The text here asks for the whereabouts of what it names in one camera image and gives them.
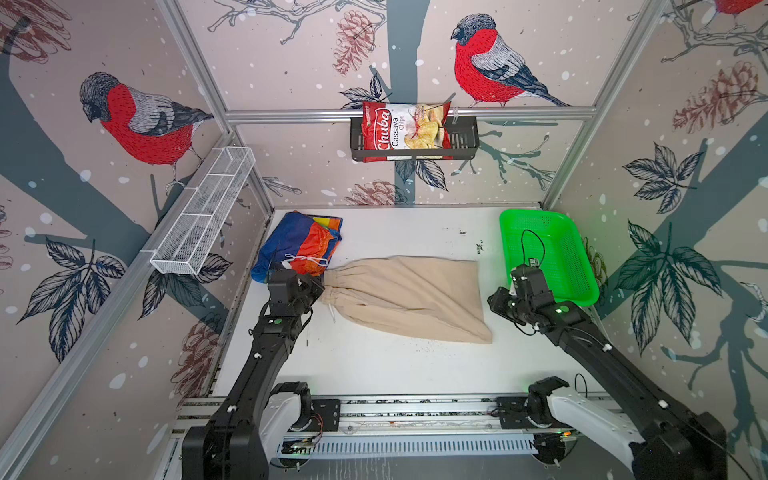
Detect rainbow striped shorts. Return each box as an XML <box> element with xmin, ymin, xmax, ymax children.
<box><xmin>250</xmin><ymin>211</ymin><xmax>343</xmax><ymax>283</ymax></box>

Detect beige shorts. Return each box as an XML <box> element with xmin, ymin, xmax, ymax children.
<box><xmin>320</xmin><ymin>256</ymin><xmax>493</xmax><ymax>345</ymax></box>

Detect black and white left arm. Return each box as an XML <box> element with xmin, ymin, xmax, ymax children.
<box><xmin>181</xmin><ymin>269</ymin><xmax>324</xmax><ymax>479</ymax></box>

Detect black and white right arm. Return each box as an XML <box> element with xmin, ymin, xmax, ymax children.
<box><xmin>488</xmin><ymin>265</ymin><xmax>728</xmax><ymax>479</ymax></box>

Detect green plastic tray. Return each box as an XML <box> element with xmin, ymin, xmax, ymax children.
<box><xmin>499</xmin><ymin>209</ymin><xmax>599</xmax><ymax>308</ymax></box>

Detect red cassava chips bag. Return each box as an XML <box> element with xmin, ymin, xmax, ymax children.
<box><xmin>362</xmin><ymin>102</ymin><xmax>451</xmax><ymax>153</ymax></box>

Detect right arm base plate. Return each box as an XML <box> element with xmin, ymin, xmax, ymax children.
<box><xmin>490</xmin><ymin>395</ymin><xmax>574</xmax><ymax>432</ymax></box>

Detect white wire mesh shelf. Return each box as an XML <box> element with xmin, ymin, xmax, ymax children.
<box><xmin>150</xmin><ymin>146</ymin><xmax>255</xmax><ymax>275</ymax></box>

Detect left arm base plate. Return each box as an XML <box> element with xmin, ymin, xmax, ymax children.
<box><xmin>259</xmin><ymin>393</ymin><xmax>341</xmax><ymax>436</ymax></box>

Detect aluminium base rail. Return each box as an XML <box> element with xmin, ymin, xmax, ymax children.
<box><xmin>170</xmin><ymin>392</ymin><xmax>667</xmax><ymax>438</ymax></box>

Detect black wire basket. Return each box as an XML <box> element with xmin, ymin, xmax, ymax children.
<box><xmin>350</xmin><ymin>116</ymin><xmax>480</xmax><ymax>163</ymax></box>

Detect aluminium horizontal frame bar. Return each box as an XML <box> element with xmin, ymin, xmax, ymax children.
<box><xmin>225</xmin><ymin>106</ymin><xmax>597</xmax><ymax>125</ymax></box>

